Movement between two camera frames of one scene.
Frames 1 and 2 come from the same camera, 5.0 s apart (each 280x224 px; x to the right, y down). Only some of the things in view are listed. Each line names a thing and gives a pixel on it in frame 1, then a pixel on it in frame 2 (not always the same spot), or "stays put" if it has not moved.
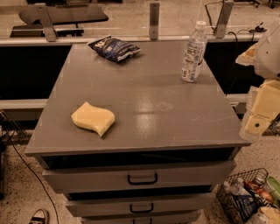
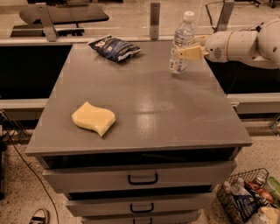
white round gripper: x=270 y=57 → x=216 y=46
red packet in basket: x=265 y=193 stays put
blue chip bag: x=113 y=49 stays put
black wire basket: x=241 y=198 stays put
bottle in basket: x=237 y=187 stays put
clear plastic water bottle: x=195 y=53 → x=184 y=37
